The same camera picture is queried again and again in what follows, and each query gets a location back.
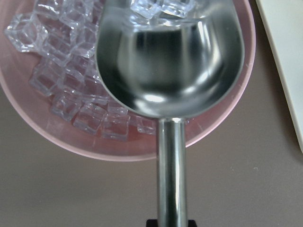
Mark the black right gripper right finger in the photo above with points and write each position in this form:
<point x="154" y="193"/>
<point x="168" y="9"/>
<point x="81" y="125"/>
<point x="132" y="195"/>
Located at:
<point x="191" y="223"/>

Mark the clear ice cubes pile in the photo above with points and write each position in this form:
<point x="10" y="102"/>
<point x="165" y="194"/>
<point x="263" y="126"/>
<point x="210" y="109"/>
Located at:
<point x="63" y="34"/>

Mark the cream rabbit tray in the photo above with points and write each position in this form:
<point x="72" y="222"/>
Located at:
<point x="283" y="23"/>

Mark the steel ice scoop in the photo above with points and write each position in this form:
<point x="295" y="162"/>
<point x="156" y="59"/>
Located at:
<point x="171" y="69"/>

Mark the pink bowl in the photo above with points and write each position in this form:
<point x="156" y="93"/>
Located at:
<point x="15" y="71"/>

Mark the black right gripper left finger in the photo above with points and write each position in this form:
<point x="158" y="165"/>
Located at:
<point x="152" y="223"/>

